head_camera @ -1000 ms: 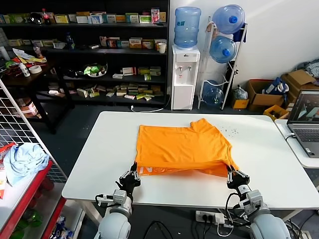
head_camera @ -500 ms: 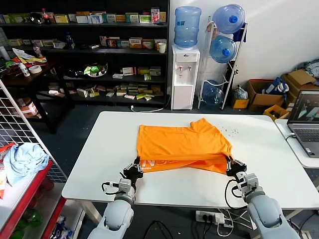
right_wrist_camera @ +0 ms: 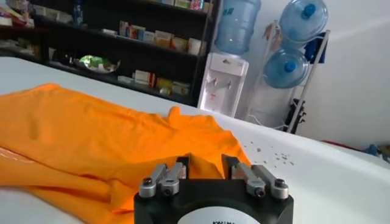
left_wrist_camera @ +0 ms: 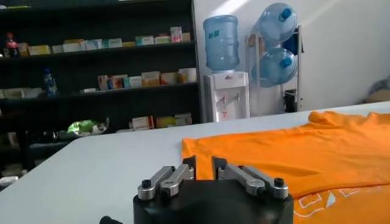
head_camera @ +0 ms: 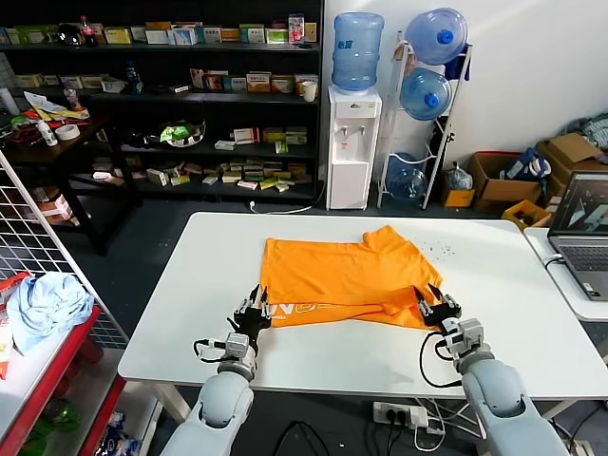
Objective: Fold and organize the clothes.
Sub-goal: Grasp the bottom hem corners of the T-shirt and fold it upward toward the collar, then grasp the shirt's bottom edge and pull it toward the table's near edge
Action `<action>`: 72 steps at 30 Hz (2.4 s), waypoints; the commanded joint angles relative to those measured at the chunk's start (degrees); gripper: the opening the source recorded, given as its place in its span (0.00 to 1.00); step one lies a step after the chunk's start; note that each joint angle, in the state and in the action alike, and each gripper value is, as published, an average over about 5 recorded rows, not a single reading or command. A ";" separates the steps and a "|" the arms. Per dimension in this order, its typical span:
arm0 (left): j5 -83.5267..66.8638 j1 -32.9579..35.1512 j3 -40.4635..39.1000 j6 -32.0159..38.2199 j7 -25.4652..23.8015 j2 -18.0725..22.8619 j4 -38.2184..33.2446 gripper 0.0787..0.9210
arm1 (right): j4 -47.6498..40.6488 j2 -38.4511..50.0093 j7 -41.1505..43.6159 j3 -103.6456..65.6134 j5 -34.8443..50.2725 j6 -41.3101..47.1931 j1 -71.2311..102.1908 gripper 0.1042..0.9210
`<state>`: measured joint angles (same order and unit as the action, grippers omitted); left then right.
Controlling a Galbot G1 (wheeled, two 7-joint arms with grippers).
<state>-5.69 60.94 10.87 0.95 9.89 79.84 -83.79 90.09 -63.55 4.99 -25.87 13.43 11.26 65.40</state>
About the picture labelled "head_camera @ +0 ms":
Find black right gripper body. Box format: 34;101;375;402
422;303;465;333

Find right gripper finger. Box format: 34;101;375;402
428;283;461;309
414;285;431;318

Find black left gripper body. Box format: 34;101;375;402
226;307;273;353

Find orange t-shirt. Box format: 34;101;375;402
258;225;446;332

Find pile of grey clothes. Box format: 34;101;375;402
567;111;608;165

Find yellow cardboard box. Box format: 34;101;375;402
440;187;476;209

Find white power strip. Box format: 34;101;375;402
372;401;428;426

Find yellow plastic crate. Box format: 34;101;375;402
502;199;553;230

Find white metal jug rack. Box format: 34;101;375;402
376;28;475;210

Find large red-edged cardboard box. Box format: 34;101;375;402
467;150;542;214

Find blue water jug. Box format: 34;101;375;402
404;7;469;67
398;66;452;122
385;151;428;203
331;11;385;92

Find grey plastic bag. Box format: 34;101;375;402
444;161;475;191

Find white water dispenser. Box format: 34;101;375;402
326;85;384;211

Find grey laptop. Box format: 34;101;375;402
546;171;608;303

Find blue white bag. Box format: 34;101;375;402
504;146;553;182

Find bowl with green snack bags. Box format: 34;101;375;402
159;119;207;149

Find blue white plastic package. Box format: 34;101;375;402
99;410;143;456

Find red metal cart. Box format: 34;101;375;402
0;306;128;456

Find black shelving unit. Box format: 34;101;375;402
0;0;325;205

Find brown cardboard box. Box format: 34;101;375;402
536;132;608;200

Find light blue crumpled cloth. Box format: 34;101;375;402
7;271;96;356

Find green plastic bottle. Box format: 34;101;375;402
21;398;82;456

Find orange white medicine box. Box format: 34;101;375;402
246;71;272;93

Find red white carton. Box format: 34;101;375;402
40;194;72;219

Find dark blue hanging cloth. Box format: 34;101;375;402
444;42;474;82

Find dark wooden table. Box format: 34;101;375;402
0;111;143;257

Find red white snack bag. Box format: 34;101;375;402
0;273;34;381

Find blue drink bottle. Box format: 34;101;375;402
124;60;144;95

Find yellow red snack packet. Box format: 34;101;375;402
28;106;90;127

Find small white bottle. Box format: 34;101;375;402
36;119;59;147

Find tall pink box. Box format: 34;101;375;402
288;13;306;45

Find white printed leaflet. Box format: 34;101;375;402
23;90;63;115

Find cola bottle red cap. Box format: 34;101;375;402
78;14;98;48

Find shiny black bowl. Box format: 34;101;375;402
55;22;82;47

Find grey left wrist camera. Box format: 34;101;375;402
222;332;252;366

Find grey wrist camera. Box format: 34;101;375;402
222;332;252;366
439;318;485;358

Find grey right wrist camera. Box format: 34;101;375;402
439;318;485;358

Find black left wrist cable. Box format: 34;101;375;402
192;337;229;365

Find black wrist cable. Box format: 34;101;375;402
418;332;469;389
192;337;229;365

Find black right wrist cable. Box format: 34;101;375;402
418;332;469;389

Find white plug with cable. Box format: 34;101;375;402
249;178;329;216

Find black floor cable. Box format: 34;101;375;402
275;420;333;456

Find white charger with cable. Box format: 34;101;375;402
413;424;446;451

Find white wire grid panel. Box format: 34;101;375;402
0;149;129;343

